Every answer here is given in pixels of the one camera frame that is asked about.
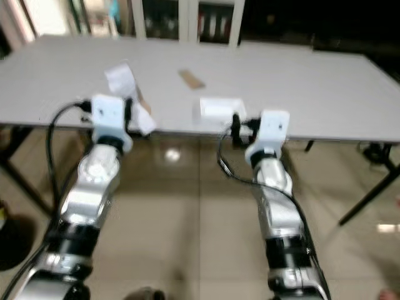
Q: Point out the white foam tray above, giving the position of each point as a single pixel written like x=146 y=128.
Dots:
x=219 y=109

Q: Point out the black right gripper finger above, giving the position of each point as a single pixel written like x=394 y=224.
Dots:
x=235 y=128

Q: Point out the white glass door cabinet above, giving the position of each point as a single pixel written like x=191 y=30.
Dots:
x=192 y=22

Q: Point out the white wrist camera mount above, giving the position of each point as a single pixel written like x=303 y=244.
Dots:
x=274 y=128
x=109 y=112

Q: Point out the white paper trash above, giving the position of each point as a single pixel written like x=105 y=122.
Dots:
x=119 y=78

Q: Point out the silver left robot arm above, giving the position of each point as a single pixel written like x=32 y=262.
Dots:
x=94 y=187

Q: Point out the black table leg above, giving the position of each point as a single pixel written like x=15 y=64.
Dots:
x=31 y=187
x=369 y=197

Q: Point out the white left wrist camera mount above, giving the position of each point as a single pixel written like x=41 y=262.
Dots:
x=109 y=112

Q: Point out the black round rubbish bin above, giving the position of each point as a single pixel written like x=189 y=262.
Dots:
x=19 y=244

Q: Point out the brown cardboard strip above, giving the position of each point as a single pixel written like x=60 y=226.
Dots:
x=192 y=79

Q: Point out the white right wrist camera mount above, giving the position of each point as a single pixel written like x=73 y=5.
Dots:
x=274 y=128

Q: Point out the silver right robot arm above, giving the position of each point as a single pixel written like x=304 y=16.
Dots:
x=278 y=212

